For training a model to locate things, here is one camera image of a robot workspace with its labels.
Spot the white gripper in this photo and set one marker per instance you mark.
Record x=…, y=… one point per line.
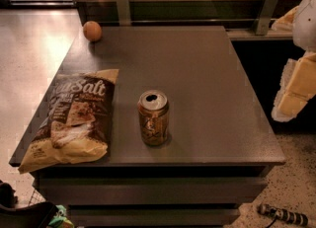
x=306, y=25

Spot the orange soda can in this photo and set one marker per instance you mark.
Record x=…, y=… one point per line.
x=153, y=111

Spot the dark drawer cabinet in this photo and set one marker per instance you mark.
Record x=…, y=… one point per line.
x=220, y=144

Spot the orange fruit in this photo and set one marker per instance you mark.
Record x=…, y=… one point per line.
x=92, y=31

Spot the sea salt chips bag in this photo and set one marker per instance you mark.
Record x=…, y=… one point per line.
x=77, y=128

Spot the green packaged item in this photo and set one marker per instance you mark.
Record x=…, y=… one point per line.
x=60, y=219

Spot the dark chair seat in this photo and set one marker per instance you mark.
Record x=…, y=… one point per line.
x=34, y=216

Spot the right metal bracket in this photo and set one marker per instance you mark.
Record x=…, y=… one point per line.
x=262, y=22

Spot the metal bracket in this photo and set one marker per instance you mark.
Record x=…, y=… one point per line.
x=262, y=22
x=123, y=9

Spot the black striped cable connector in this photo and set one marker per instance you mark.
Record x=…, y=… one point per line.
x=282, y=214

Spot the left metal bracket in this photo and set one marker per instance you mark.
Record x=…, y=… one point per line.
x=123, y=9

